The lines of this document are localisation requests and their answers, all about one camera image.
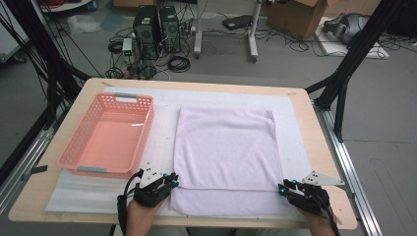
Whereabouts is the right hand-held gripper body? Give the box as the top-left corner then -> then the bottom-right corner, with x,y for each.
287,170 -> 346,214

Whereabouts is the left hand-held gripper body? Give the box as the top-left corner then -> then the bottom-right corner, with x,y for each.
133,161 -> 174,208

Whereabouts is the lilac printed towel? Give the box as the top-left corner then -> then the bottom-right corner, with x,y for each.
169,106 -> 289,217

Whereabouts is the pink plastic basket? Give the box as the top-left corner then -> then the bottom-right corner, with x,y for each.
56,91 -> 155,180

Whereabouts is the person's right hand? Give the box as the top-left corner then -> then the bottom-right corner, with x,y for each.
299,207 -> 338,236

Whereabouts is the white grid mat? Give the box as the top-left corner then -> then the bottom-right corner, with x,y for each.
45,86 -> 314,220

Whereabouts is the white power box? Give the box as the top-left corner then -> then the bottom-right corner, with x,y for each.
121,37 -> 134,63

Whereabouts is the white flat board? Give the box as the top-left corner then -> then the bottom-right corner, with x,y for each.
316,16 -> 391,60

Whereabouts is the black computer tower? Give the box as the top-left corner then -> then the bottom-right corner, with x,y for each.
132,5 -> 160,61
158,5 -> 182,54

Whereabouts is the white metal stand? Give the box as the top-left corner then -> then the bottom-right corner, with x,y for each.
193,0 -> 264,63

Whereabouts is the large cardboard box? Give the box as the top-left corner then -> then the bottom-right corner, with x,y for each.
267,0 -> 328,42

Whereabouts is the grey headset device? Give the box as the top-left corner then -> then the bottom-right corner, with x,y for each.
323,12 -> 370,45

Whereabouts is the teal floor sheet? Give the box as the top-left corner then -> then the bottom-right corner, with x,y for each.
99,9 -> 126,32

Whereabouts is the black flat box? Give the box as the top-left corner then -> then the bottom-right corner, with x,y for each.
221,14 -> 254,31

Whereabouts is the clear plastic bag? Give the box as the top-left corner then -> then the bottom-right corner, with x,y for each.
67,14 -> 102,35

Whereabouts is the round white table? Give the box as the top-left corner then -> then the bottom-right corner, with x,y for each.
38,0 -> 92,14

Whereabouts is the left hand-held gripper black cable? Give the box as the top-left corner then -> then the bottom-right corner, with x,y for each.
116,168 -> 145,236

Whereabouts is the aluminium rail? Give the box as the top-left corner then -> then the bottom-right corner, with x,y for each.
0,127 -> 55,214
313,101 -> 383,236

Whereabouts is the coiled black cable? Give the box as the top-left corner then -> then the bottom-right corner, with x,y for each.
167,55 -> 192,74
107,40 -> 124,55
105,66 -> 125,80

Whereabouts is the grey metal bracket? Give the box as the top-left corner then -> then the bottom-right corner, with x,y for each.
21,164 -> 48,181

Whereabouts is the black metal frame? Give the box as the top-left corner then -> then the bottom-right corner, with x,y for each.
0,0 -> 91,126
304,0 -> 406,144

